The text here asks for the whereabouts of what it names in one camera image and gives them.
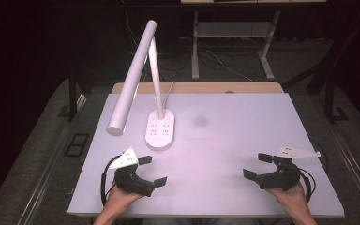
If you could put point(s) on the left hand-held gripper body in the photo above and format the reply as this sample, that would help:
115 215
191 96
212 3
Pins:
131 181

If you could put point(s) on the black metal stand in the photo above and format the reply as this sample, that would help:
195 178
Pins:
72 97
328 100

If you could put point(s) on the white desk lamp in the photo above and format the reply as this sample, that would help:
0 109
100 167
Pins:
159 134

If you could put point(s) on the person's left hand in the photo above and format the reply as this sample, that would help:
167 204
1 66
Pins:
118 200

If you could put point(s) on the grey metal desk frame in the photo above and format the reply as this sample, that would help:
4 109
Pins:
195 56

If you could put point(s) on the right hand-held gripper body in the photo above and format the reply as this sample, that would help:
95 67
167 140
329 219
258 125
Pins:
282 178

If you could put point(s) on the black floor frame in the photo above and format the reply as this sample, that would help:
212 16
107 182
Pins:
76 144

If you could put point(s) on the person's right hand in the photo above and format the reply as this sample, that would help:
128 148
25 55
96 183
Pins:
292 200

